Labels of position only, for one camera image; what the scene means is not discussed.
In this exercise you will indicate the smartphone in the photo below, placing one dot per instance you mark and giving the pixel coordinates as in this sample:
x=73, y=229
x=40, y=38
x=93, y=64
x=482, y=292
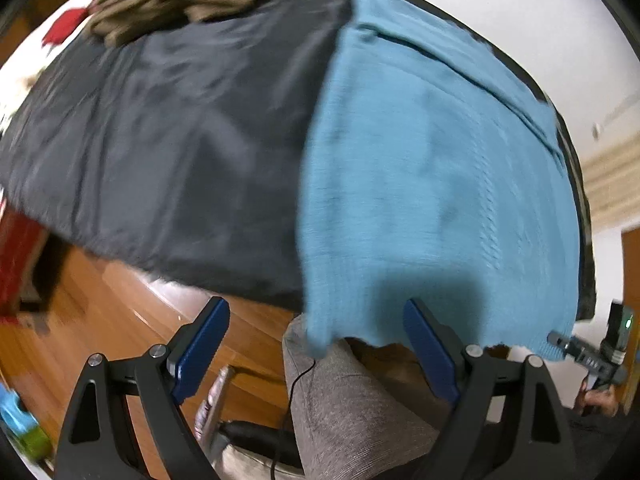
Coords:
x=215, y=400

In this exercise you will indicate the blue and green toy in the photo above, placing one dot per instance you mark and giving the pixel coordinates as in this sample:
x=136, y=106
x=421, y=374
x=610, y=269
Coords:
x=20, y=425

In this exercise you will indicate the white red-print bedsheet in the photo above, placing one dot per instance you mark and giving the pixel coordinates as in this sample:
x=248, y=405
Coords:
x=30, y=70

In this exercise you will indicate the person's grey trouser leg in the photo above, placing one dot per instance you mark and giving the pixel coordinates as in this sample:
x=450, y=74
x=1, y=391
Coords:
x=360, y=410

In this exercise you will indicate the beige curtain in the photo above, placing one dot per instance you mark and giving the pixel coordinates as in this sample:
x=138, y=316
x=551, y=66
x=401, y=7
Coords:
x=612, y=185

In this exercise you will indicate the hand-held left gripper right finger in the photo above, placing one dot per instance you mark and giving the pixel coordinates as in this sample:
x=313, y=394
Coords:
x=432, y=355

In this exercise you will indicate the teal knitted sweater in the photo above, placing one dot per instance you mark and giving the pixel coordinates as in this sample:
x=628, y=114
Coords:
x=425, y=170

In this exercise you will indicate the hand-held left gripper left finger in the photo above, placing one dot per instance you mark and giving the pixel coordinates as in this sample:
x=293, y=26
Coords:
x=197, y=355

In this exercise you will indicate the person's right hand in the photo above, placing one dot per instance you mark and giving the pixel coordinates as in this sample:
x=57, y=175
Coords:
x=597, y=400

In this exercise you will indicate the dark grey quilt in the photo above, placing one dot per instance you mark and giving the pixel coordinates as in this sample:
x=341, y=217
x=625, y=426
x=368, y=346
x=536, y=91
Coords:
x=150, y=160

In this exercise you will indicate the red object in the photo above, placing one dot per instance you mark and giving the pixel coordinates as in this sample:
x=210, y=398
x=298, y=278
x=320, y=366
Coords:
x=20, y=260

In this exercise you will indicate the wooden window frame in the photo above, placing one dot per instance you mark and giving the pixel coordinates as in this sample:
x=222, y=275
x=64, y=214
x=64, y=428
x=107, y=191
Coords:
x=631, y=265

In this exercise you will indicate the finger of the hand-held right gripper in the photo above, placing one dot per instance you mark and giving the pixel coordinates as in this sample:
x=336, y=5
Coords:
x=575, y=349

